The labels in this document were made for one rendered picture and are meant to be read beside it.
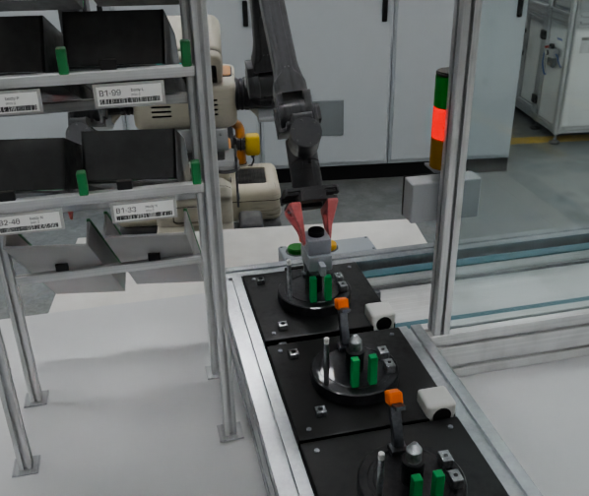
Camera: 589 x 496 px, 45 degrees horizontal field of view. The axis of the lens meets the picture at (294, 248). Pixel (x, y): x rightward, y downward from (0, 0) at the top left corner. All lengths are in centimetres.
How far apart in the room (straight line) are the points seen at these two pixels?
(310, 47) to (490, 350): 313
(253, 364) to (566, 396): 56
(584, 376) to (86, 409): 90
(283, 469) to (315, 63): 347
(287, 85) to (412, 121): 316
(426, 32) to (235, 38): 112
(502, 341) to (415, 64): 320
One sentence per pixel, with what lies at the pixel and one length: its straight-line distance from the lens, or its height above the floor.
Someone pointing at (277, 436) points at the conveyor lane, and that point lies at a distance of 107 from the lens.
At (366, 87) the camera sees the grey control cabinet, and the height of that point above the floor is 60.
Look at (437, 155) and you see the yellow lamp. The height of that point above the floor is 129.
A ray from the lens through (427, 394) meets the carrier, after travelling 109.
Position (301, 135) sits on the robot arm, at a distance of 124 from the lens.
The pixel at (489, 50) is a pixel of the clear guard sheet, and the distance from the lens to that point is 112.
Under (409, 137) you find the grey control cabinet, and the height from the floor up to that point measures 27.
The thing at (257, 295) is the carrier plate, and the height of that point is 97.
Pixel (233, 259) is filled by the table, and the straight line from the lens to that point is 174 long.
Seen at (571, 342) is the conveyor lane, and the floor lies 90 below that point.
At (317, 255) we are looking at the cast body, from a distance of 127.
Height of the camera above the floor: 167
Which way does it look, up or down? 27 degrees down
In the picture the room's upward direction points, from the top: 1 degrees counter-clockwise
